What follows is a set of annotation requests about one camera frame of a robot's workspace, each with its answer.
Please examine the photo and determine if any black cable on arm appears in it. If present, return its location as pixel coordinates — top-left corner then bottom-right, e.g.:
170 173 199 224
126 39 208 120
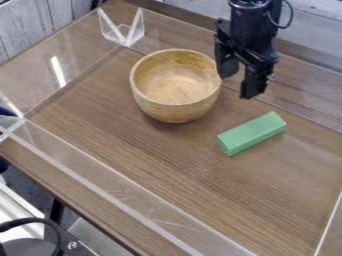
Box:
266 0 295 30

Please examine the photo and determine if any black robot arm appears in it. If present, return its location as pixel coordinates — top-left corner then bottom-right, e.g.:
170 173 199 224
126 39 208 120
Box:
214 0 282 99

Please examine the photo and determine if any black curved cable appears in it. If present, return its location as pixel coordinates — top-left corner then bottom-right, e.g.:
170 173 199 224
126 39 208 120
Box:
0 217 64 256

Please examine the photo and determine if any clear acrylic tray wall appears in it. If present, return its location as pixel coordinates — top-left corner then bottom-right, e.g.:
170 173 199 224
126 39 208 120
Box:
0 99 257 256

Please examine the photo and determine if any metal base plate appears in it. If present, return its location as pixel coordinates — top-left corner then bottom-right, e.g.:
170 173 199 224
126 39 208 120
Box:
62 216 134 256

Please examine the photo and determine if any green rectangular block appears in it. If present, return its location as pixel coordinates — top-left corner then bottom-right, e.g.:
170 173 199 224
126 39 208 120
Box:
217 111 287 157

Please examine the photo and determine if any black table leg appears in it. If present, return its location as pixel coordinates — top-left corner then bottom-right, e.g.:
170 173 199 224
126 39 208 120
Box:
50 199 66 224

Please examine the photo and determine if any clear acrylic corner bracket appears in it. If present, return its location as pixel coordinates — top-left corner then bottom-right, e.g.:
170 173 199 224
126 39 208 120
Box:
96 8 144 47

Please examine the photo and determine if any blue object at edge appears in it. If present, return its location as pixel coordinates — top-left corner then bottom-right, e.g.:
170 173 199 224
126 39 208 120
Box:
0 105 17 174

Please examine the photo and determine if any brown wooden bowl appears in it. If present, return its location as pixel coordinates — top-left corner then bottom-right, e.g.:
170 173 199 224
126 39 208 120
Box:
130 48 222 123

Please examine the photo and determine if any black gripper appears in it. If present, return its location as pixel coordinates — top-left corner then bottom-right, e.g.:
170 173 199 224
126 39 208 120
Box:
214 0 281 99

